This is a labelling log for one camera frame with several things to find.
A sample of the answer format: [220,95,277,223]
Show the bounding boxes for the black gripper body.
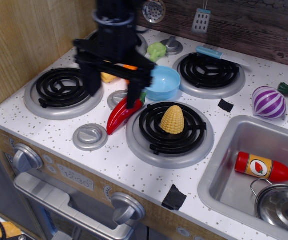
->
[73,23,157,82]

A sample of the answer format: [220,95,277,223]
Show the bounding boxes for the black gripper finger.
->
[126,78,150,109]
[80,64,101,97]

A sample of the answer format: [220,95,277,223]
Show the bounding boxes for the yellow toy corn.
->
[160,105,184,135]

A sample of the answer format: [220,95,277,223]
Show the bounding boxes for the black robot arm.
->
[73,0,154,109]

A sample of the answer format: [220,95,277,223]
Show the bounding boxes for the light blue plastic bowl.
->
[145,66,181,101]

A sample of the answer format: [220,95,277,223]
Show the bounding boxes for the yellow toy bell pepper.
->
[101,72,117,84]

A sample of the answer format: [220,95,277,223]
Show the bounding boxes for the orange toy carrot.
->
[118,64,138,85]

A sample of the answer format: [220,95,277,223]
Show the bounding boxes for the silver stovetop knob middle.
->
[107,90,127,110]

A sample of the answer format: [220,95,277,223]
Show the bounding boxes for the silver stovetop knob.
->
[160,36,183,56]
[72,123,108,152]
[107,90,127,110]

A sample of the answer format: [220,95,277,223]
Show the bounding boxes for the back left black burner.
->
[73,25,147,70]

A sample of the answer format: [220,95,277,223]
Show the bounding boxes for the black burner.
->
[172,52,246,100]
[24,67,103,120]
[126,101,214,169]
[73,25,147,70]

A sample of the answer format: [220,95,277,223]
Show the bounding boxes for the red toy chili pepper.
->
[106,92,146,135]

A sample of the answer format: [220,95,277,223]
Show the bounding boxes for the front left black burner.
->
[24,67,103,120]

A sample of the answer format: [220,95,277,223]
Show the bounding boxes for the green toy broccoli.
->
[147,42,167,63]

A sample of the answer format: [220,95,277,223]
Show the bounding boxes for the hanging silver skimmer spoon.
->
[142,0,166,24]

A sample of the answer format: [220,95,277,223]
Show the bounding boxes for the silver stovetop knob back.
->
[160,36,183,56]

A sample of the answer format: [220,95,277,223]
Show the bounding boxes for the front right black burner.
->
[126,101,214,169]

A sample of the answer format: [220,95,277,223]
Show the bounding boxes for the silver stovetop knob front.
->
[72,123,108,152]

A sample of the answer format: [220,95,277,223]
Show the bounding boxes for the back right black burner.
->
[172,52,246,100]

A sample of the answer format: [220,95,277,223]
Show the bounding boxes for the hanging silver toy spatula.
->
[191,0,211,34]

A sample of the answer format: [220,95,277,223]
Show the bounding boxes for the black tape piece small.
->
[218,99,234,113]

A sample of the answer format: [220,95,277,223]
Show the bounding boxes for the left silver oven knob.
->
[12,143,43,173]

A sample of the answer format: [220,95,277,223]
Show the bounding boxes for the silver oven knob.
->
[12,143,43,173]
[111,192,146,225]

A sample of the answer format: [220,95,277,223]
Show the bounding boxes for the oven clock display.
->
[57,164,95,192]

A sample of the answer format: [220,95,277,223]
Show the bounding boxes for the black tape piece front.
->
[161,184,187,211]

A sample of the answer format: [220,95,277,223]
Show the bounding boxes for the right silver oven knob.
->
[111,192,146,225]

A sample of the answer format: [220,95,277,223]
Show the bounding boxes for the silver toy sink basin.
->
[198,116,288,240]

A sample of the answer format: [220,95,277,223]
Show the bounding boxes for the purple striped toy onion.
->
[251,86,286,120]

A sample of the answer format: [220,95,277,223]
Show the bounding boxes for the red toy ketchup bottle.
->
[235,151,288,183]

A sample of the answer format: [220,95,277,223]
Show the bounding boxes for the orange object bottom left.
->
[0,222,22,239]

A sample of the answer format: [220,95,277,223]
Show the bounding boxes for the small steel pot with lid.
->
[250,178,288,231]

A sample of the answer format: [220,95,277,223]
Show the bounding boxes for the blue handled toy knife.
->
[195,46,250,67]

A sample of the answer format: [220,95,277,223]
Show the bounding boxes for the silver oven door handle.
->
[14,173,136,240]

